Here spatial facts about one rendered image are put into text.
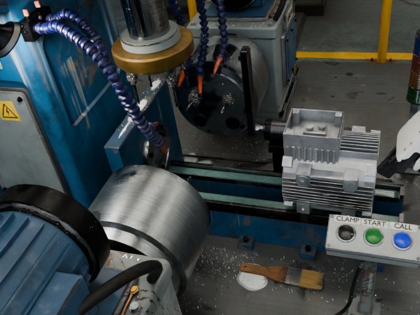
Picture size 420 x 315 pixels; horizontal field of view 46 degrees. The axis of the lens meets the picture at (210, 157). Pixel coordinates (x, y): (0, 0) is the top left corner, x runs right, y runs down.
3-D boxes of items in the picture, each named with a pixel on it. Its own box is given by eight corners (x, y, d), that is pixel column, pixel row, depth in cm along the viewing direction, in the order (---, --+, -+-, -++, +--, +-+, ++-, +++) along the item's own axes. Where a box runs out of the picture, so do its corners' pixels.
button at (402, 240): (392, 249, 92) (393, 246, 90) (393, 233, 93) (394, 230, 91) (409, 251, 91) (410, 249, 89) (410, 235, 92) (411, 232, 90)
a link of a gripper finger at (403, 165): (409, 174, 93) (397, 172, 99) (429, 138, 93) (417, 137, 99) (404, 171, 93) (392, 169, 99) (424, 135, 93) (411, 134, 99)
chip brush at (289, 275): (238, 275, 122) (237, 274, 122) (243, 260, 126) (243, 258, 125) (322, 291, 115) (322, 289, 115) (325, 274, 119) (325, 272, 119)
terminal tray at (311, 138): (283, 160, 112) (282, 134, 107) (292, 132, 119) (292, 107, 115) (338, 165, 108) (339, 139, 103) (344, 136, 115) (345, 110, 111)
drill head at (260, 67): (170, 150, 146) (154, 76, 130) (212, 78, 175) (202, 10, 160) (253, 158, 138) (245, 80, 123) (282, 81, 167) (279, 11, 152)
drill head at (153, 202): (52, 357, 99) (2, 280, 83) (128, 224, 125) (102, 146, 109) (167, 387, 91) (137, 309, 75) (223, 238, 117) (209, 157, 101)
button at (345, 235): (337, 240, 95) (336, 238, 93) (339, 225, 96) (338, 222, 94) (353, 243, 94) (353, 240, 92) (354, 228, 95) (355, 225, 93)
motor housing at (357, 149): (282, 220, 118) (279, 159, 106) (297, 169, 132) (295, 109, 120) (369, 232, 112) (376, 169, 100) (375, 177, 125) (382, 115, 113)
